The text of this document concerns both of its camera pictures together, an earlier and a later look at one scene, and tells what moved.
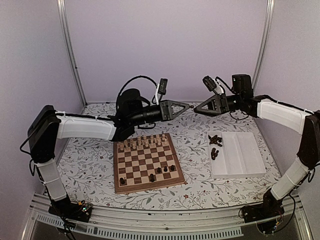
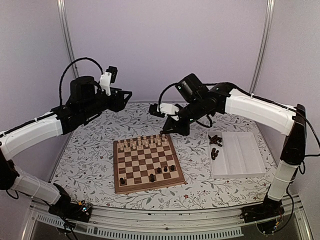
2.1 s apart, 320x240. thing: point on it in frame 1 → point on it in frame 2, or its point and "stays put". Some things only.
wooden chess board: x=146 y=162 stays put
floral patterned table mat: x=90 y=170 stays put
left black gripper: x=187 y=106 → x=118 y=103
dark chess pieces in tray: x=215 y=139 stays put
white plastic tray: x=239 y=156 stays put
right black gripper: x=207 y=113 → x=170 y=124
